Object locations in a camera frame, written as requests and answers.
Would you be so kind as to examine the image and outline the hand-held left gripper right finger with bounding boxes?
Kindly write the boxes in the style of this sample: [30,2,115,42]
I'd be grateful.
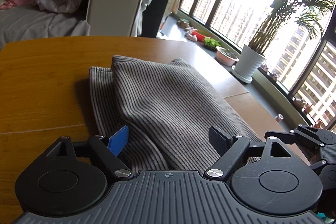
[205,125,298,180]

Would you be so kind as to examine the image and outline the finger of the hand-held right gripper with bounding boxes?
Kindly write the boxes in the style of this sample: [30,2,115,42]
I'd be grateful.
[310,159,330,170]
[265,124,336,147]

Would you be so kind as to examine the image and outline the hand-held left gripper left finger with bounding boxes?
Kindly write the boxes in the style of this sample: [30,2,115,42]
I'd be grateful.
[46,125,133,181]

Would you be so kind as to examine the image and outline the striped grey pants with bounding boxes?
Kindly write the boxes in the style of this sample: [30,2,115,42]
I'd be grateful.
[89,55,265,172]

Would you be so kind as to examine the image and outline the tall plant in white pot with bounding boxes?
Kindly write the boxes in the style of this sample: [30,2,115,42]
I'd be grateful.
[231,0,336,83]

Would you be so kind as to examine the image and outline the pink basin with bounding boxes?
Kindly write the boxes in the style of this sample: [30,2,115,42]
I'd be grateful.
[215,46,239,66]

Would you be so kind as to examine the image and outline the small green plant pot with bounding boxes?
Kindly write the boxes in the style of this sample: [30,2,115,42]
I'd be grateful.
[203,36,221,51]

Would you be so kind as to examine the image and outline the red basin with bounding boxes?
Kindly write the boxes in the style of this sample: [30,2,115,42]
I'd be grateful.
[193,29,210,42]

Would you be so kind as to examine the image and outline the beige fabric storage box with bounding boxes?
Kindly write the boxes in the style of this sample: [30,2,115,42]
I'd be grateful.
[87,0,144,37]

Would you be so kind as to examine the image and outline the grey covered sofa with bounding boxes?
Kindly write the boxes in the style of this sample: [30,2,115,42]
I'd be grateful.
[0,4,91,48]

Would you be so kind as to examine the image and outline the beige hanging towel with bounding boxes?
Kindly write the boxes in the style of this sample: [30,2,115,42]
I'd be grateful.
[168,0,181,14]

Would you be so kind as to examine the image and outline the black window frame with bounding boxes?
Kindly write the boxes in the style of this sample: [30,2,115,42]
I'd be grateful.
[178,0,336,135]

